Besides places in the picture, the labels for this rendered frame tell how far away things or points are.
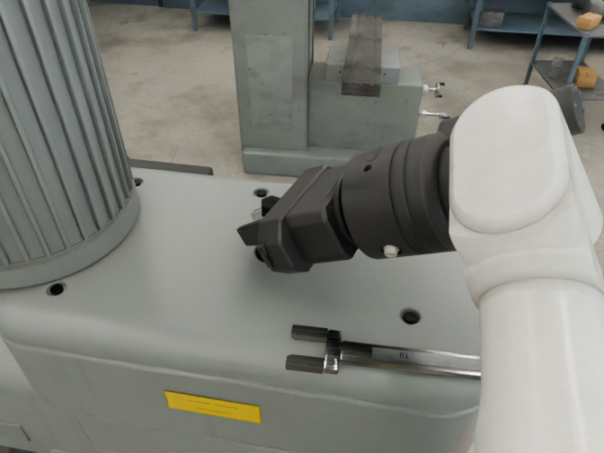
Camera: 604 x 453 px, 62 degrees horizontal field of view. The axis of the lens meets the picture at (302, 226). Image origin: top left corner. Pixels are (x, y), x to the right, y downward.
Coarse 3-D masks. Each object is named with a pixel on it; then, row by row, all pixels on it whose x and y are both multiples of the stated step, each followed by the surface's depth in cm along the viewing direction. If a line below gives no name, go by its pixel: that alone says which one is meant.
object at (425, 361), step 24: (312, 336) 42; (336, 336) 42; (288, 360) 40; (312, 360) 40; (336, 360) 40; (360, 360) 40; (384, 360) 40; (408, 360) 40; (432, 360) 40; (456, 360) 40
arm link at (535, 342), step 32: (544, 288) 26; (480, 320) 28; (512, 320) 26; (544, 320) 25; (576, 320) 24; (480, 352) 27; (512, 352) 25; (544, 352) 24; (576, 352) 23; (512, 384) 24; (544, 384) 23; (576, 384) 23; (480, 416) 25; (512, 416) 23; (544, 416) 22; (576, 416) 22; (480, 448) 24; (512, 448) 22; (544, 448) 21; (576, 448) 21
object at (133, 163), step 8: (136, 160) 93; (144, 160) 93; (152, 168) 91; (160, 168) 91; (168, 168) 91; (176, 168) 91; (184, 168) 91; (192, 168) 91; (200, 168) 91; (208, 168) 91
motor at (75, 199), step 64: (0, 0) 33; (64, 0) 38; (0, 64) 35; (64, 64) 39; (0, 128) 38; (64, 128) 41; (0, 192) 40; (64, 192) 43; (128, 192) 51; (0, 256) 44; (64, 256) 46
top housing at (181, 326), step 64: (192, 192) 58; (256, 192) 58; (128, 256) 50; (192, 256) 50; (256, 256) 51; (448, 256) 50; (0, 320) 45; (64, 320) 44; (128, 320) 44; (192, 320) 44; (256, 320) 44; (320, 320) 44; (384, 320) 44; (448, 320) 44; (64, 384) 49; (128, 384) 46; (192, 384) 44; (256, 384) 43; (320, 384) 41; (384, 384) 40; (448, 384) 40; (320, 448) 48; (384, 448) 46; (448, 448) 44
